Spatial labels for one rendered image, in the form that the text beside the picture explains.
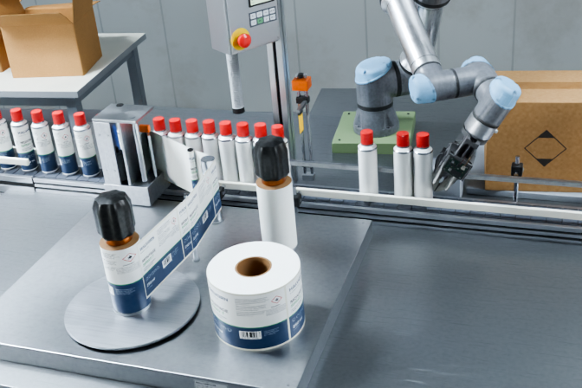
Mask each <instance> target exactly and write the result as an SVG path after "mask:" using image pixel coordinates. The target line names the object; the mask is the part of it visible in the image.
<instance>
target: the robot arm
mask: <svg viewBox="0 0 582 388"><path fill-rule="evenodd" d="M449 1H450V0H379V3H380V5H381V8H382V10H383V11H384V12H386V13H388V15H389V17H390V19H391V23H392V25H393V28H394V29H395V32H396V34H397V37H398V40H399V42H400V44H401V47H402V49H403V52H402V53H401V55H400V58H399V60H396V61H391V59H390V58H388V57H385V56H382V57H379V56H376V57H372V58H369V59H366V60H364V61H362V62H361V63H360V64H359V65H358V66H357V67H356V71H355V73H356V77H355V82H356V91H357V104H358V108H357V112H356V115H355V118H354V122H353V130H354V132H355V133H356V134H358V135H359V136H360V132H361V131H362V130H364V129H371V130H372V131H373V138H383V137H387V136H390V135H392V134H394V133H396V132H397V131H398V129H399V119H398V116H397V114H396V111H395V109H394V106H393V97H398V96H403V95H408V94H410V95H411V98H412V100H413V101H414V102H415V103H417V104H422V103H423V104H424V103H433V102H435V101H440V100H449V99H455V98H461V97H465V96H470V95H474V96H475V98H476V99H477V100H478V103H477V105H476V106H475V108H474V110H473V111H472V112H471V114H470V115H469V117H468V118H467V119H466V121H465V122H464V126H463V127H462V133H459V134H458V136H457V137H456V140H455V141H454V142H449V146H448V147H447V148H445V147H444V148H443V149H442V150H441V151H440V152H439V153H438V155H437V157H436V162H435V169H434V172H433V179H432V188H433V191H435V192H437V191H442V190H445V191H447V190H448V189H449V187H450V186H451V185H453V184H454V183H455V182H456V181H457V180H462V181H463V180H464V179H465V177H466V176H467V175H468V173H469V171H470V170H471V168H472V167H473V165H474V162H475V155H474V154H475V149H477V148H478V147H479V146H484V145H485V144H486V143H487V142H488V140H489V139H490V138H491V137H492V135H493V134H494V133H498V130H496V129H497V128H498V127H499V125H500V124H501V123H502V121H503V120H504V119H505V118H506V116H507V115H508V113H509V112H510V110H511V109H512V108H513V107H514V106H515V103H516V101H517V100H518V99H519V97H520V96H521V89H520V87H519V86H518V85H517V84H516V83H514V81H512V80H511V79H509V78H508V77H505V76H498V75H497V73H496V72H495V70H494V68H493V67H492V65H490V64H489V62H488V61H487V60H486V59H485V58H483V57H481V56H473V57H470V58H469V59H468V60H466V61H465V62H464V63H463V64H462V66H461V67H460V68H451V69H445V70H443V68H442V66H441V63H440V61H439V60H438V57H437V54H436V51H435V46H436V41H437V34H438V30H439V26H440V22H441V18H442V13H443V7H445V6H446V5H447V4H448V3H449ZM445 172H447V173H448V174H449V175H448V176H447V177H446V178H444V181H442V183H439V180H441V179H442V176H443V174H444V173H445Z"/></svg>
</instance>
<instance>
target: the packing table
mask: <svg viewBox="0 0 582 388"><path fill-rule="evenodd" d="M98 35H99V39H100V48H101V53H102V57H101V58H100V59H99V60H98V61H97V62H96V63H95V64H94V65H93V66H92V67H91V68H90V70H89V71H88V72H87V73H86V74H85V75H84V76H62V77H36V78H13V76H12V73H11V69H10V68H8V69H7V70H5V71H4V72H2V73H0V106H67V110H68V117H69V121H70V125H71V130H72V134H73V138H74V130H73V128H74V126H75V123H74V113H77V112H83V108H82V104H81V101H82V100H83V99H84V98H86V97H87V96H88V95H89V94H90V93H91V92H92V91H94V90H95V89H96V88H97V87H98V86H99V85H100V84H101V83H102V82H103V81H104V80H105V79H106V78H107V77H109V76H110V75H111V74H112V73H113V72H114V71H115V70H117V69H118V68H119V67H120V66H121V65H122V64H123V63H125V62H127V67H128V73H129V77H130V82H131V87H132V92H133V101H134V105H143V106H147V103H146V93H145V89H144V83H143V78H142V73H141V67H140V62H139V53H138V48H137V47H138V46H139V45H140V44H141V43H142V42H143V41H144V40H145V39H146V33H113V34H98Z"/></svg>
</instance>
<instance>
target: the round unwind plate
mask: <svg viewBox="0 0 582 388"><path fill-rule="evenodd" d="M151 297H152V304H151V306H150V307H149V308H148V309H146V310H145V311H144V312H143V313H141V314H137V315H133V316H123V315H119V314H116V313H115V312H114V311H113V303H112V300H111V295H110V292H109V287H108V283H107V277H106V276H104V277H102V278H100V279H99V280H97V281H94V282H92V283H91V284H89V285H88V286H86V287H85V288H83V289H82V290H81V291H80V292H79V293H78V294H77V295H76V296H75V297H74V298H73V299H72V300H71V301H70V303H69V304H68V307H67V310H66V312H65V316H64V323H65V327H66V329H67V331H68V333H69V335H70V336H71V337H72V338H73V339H74V340H76V341H78V342H79V343H81V344H82V345H84V346H89V347H92V348H96V349H101V350H127V349H133V348H138V347H142V346H148V345H150V344H153V343H155V342H158V341H161V340H163V339H165V338H167V337H169V336H171V335H172V334H174V333H175V332H177V331H178V330H179V329H181V328H182V327H183V326H185V325H186V324H187V323H188V322H189V321H190V320H191V318H192V317H193V316H194V314H195V313H196V311H197V309H198V306H199V302H200V293H199V290H198V287H197V285H196V283H195V282H194V281H193V280H192V279H191V278H190V277H188V276H187V275H184V274H182V273H180V272H178V271H176V270H174V271H173V272H172V273H171V275H170V276H169V277H168V278H167V279H166V280H165V281H164V282H163V283H162V284H161V285H160V286H159V287H158V288H157V289H156V290H155V291H154V292H153V293H152V294H151Z"/></svg>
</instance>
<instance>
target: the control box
mask: <svg viewBox="0 0 582 388"><path fill-rule="evenodd" d="M206 5H207V12H208V19H209V25H210V39H211V46H212V48H213V49H215V50H217V51H220V52H222V53H225V54H226V55H234V54H237V53H241V52H243V51H246V50H249V49H254V48H257V47H260V46H263V45H266V44H269V43H271V42H277V41H278V40H280V29H279V19H278V9H277V0H274V1H273V2H269V3H264V4H261V5H257V6H254V7H251V8H250V7H249V0H206ZM273 6H275V7H276V17H277V20H275V21H272V22H269V23H264V24H261V25H257V26H255V27H252V28H250V25H249V13H251V12H255V11H258V10H263V9H266V8H269V7H273ZM243 33H245V34H248V35H250V37H251V44H250V45H249V46H248V47H247V48H242V47H240V46H239V44H238V41H237V37H238V36H240V35H241V34H243Z"/></svg>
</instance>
